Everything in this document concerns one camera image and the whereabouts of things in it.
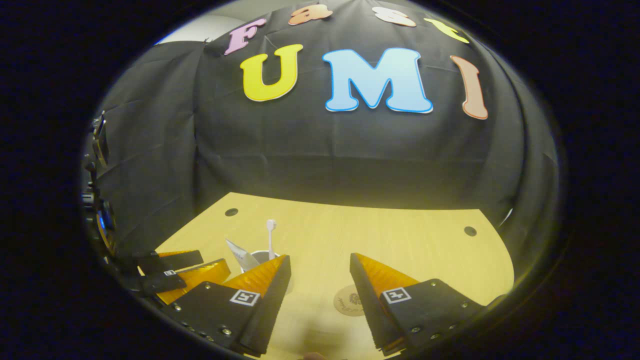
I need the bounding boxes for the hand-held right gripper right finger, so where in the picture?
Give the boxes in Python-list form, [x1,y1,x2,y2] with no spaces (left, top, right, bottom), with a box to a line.
[349,252,486,357]

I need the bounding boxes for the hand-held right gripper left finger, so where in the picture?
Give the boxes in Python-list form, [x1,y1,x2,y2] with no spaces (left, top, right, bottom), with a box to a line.
[160,254,293,358]

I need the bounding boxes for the round wooden coaster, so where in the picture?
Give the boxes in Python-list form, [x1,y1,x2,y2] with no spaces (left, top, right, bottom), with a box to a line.
[333,285,369,318]

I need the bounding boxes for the white toothpaste tube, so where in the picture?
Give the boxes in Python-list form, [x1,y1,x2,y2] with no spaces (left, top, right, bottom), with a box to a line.
[225,238,261,274]

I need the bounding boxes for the white cup with wooden handle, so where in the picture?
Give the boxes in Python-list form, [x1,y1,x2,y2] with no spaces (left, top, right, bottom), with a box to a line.
[248,250,296,296]

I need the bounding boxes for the pink and white toothbrush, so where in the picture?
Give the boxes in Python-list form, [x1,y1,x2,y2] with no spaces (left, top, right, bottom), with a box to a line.
[266,219,278,261]

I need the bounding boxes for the light wooden desktop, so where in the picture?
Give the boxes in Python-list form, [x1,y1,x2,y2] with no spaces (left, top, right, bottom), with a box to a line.
[150,192,516,360]

